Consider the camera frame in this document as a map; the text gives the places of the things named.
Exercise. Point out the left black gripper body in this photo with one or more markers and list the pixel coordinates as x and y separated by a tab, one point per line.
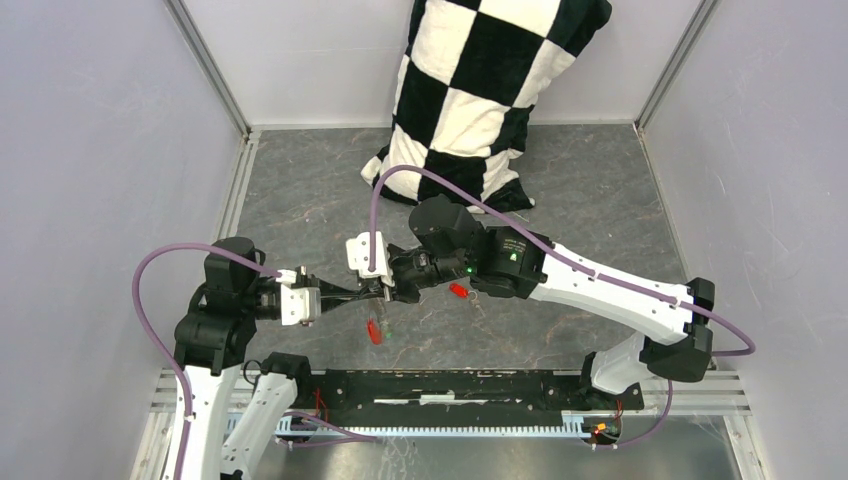
310	278

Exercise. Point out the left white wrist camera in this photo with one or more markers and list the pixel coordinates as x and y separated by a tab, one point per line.
293	296

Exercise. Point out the black white checkered pillow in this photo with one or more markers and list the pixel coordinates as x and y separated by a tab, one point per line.
468	81

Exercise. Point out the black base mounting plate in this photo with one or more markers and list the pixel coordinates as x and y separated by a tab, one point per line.
457	398

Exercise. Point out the white slotted cable duct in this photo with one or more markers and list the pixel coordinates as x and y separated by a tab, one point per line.
571	427

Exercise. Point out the key with red tag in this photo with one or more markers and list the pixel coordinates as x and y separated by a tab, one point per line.
470	295

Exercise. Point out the metal key holder red handle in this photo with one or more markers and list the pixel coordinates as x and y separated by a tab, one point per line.
377	323

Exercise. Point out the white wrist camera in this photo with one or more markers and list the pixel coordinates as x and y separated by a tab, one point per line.
293	296
367	255

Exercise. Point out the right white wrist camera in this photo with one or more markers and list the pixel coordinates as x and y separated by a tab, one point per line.
367	255

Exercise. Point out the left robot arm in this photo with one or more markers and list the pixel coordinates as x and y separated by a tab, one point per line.
210	351

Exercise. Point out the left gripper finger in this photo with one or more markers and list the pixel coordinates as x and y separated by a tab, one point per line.
335	292
341	306

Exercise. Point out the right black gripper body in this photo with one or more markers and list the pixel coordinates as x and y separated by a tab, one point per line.
414	270

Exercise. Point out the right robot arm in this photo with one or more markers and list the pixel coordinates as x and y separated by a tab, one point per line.
669	341

